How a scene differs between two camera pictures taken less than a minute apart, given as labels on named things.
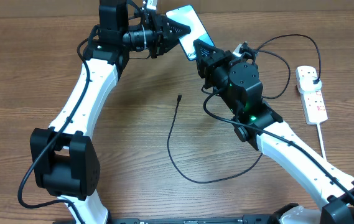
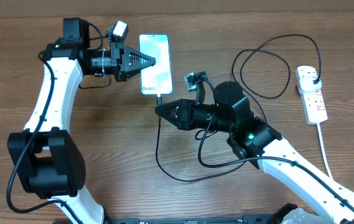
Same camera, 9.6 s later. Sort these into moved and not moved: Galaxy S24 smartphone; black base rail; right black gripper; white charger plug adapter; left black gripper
Moved: Galaxy S24 smartphone; left black gripper; right black gripper
Not moved: black base rail; white charger plug adapter
